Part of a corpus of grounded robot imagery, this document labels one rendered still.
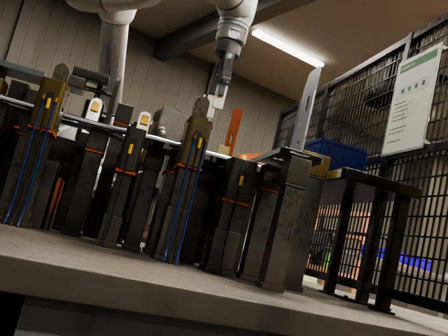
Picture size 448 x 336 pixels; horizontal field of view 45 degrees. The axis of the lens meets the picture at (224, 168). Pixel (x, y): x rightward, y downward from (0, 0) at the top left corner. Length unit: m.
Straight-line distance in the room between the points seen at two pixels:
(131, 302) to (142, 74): 7.91
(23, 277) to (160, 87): 8.05
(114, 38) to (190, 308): 1.49
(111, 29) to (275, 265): 1.22
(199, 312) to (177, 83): 8.11
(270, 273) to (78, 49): 7.30
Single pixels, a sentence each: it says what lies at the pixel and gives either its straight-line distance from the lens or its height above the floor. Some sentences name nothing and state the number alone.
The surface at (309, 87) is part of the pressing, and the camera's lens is 1.65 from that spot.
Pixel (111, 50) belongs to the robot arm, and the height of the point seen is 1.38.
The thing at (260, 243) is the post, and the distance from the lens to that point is 1.32.
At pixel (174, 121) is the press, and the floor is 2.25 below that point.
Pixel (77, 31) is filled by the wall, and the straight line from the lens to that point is 8.31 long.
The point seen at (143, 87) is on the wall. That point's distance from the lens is 8.51.
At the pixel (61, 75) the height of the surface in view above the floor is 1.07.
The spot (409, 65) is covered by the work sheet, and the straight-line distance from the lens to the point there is 1.75.
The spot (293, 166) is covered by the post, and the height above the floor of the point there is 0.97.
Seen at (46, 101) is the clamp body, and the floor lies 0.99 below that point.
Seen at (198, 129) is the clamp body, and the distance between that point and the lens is 1.27.
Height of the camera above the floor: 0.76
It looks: 8 degrees up
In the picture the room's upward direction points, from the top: 14 degrees clockwise
